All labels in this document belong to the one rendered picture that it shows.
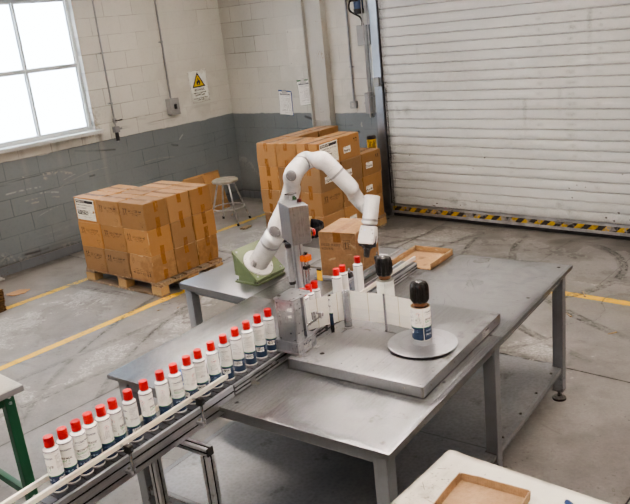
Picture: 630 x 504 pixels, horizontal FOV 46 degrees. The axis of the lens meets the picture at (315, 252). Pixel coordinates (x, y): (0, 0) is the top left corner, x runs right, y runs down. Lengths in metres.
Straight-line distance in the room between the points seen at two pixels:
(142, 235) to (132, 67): 3.14
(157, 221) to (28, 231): 2.29
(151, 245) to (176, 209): 0.43
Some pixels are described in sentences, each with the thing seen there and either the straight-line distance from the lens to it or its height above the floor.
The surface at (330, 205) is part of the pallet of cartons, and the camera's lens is 7.53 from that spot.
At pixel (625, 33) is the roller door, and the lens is 7.30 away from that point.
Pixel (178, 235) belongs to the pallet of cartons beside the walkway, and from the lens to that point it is 7.05.
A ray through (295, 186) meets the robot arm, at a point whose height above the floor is 1.45.
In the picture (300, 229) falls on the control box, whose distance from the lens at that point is 3.47.
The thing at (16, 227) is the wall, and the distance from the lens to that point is 8.71.
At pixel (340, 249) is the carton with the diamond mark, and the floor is 1.02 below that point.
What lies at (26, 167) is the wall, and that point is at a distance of 8.72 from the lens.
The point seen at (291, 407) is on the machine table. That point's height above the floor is 0.83.
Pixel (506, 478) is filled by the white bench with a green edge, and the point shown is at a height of 0.80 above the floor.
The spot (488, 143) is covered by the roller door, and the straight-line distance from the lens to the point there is 7.96.
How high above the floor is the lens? 2.28
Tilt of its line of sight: 17 degrees down
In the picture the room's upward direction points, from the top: 6 degrees counter-clockwise
